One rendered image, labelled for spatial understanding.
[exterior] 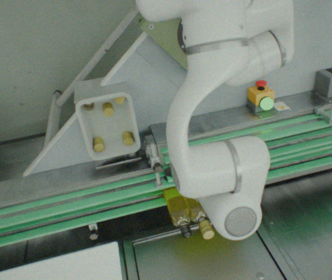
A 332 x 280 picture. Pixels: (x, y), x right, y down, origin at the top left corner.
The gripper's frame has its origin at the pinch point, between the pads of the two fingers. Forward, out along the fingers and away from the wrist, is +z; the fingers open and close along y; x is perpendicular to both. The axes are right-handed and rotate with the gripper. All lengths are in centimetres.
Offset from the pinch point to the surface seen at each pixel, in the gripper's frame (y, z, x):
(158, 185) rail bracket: -6.2, 27.2, -18.4
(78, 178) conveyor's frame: -32, 39, -14
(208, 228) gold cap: 4.0, 10.0, -26.9
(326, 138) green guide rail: 55, 29, -17
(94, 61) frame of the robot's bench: -20, 96, 20
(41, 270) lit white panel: -48, 25, -37
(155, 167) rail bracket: -6.6, 20.1, -9.1
